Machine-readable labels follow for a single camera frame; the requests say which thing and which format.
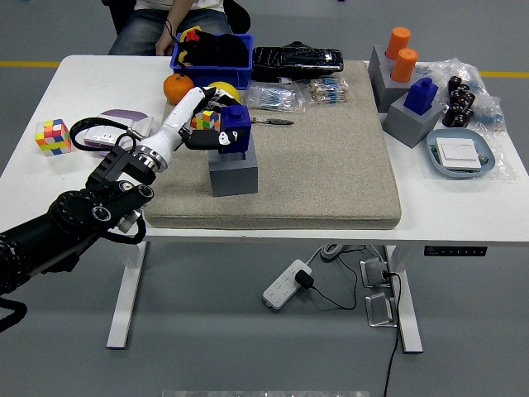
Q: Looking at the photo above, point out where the black slim hand tool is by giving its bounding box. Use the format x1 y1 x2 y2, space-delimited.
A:
251 117 295 127

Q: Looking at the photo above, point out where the bag of blue resistors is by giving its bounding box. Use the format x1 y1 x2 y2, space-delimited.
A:
243 80 307 114

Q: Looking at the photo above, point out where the black cloth with strap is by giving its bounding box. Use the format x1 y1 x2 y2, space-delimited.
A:
164 19 251 67

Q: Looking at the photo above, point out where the metal bracket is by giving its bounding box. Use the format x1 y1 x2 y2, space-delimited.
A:
364 292 398 328
359 257 393 289

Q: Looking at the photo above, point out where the orange fruit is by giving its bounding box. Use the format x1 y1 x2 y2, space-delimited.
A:
163 73 196 107

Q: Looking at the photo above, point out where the flat clear plastic bag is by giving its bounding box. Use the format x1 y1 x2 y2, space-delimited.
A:
424 131 517 181

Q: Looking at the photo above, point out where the black power adapter with cable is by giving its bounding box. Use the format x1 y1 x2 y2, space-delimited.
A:
293 247 360 311

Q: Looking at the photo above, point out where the white power strip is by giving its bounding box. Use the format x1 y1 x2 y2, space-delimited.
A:
262 259 313 311

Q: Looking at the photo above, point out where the person's right hand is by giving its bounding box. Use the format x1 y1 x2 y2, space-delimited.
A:
155 31 175 57

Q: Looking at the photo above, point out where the blue seal with square knob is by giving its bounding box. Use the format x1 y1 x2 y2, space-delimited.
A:
403 77 438 116

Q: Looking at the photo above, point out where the person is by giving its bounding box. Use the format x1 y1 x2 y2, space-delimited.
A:
107 0 235 57

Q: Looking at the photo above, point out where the beige fabric mat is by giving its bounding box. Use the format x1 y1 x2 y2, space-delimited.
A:
143 60 403 231

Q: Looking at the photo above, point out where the bag of brown resistors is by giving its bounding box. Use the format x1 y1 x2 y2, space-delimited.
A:
306 76 355 105

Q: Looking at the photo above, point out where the light blue plate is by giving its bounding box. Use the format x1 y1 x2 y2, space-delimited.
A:
425 127 497 179

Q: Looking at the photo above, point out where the grey cube seal holder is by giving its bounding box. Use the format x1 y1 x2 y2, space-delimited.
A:
382 91 446 149
207 134 260 198

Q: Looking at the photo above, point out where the black table control panel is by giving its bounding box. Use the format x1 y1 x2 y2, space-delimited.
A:
423 246 488 257

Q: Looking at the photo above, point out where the white table leg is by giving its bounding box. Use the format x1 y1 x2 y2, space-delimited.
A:
106 241 149 351
382 245 424 355

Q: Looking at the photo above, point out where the white coiled cable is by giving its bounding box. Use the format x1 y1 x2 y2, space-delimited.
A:
305 243 369 264

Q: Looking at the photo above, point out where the black wrapped keyboard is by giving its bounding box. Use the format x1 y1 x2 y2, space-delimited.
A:
251 40 346 83

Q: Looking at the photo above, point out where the white wall switch panel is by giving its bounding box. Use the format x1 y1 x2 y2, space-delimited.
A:
436 138 484 170

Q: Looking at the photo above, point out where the purple plate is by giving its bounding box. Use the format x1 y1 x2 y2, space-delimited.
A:
82 108 152 158

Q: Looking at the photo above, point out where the yellow lemon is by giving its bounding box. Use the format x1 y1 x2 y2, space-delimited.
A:
206 81 241 105

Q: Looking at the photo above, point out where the orange cylinder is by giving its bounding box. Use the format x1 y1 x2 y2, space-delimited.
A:
390 47 420 84
385 26 412 59

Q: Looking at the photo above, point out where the white wall socket panel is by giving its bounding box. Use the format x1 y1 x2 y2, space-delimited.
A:
83 119 137 148

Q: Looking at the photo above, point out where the pastel colourful puzzle cube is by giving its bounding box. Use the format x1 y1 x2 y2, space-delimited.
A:
35 118 74 157

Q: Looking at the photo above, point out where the green circuit board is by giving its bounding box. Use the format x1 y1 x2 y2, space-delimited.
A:
428 142 492 171

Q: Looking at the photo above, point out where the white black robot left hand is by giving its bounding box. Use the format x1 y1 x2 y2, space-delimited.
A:
140 85 241 165

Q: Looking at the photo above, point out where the bright colourful puzzle cube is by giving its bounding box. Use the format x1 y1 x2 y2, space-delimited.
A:
190 108 221 132

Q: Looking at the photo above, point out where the blue plastic bin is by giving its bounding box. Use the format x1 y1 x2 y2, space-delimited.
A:
169 32 255 90

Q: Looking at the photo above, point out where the yellow red tool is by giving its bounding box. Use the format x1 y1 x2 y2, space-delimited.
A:
177 25 203 65

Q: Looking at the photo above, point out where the clear bag with blue parts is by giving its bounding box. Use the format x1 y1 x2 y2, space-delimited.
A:
415 56 508 133

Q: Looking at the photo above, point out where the tall grey double holder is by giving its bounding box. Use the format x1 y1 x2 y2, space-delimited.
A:
367 44 418 113

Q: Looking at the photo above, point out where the blue seal with round knob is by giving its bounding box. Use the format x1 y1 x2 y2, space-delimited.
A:
217 103 253 155

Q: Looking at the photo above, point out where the black power cable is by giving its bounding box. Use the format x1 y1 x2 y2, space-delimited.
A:
380 270 403 397

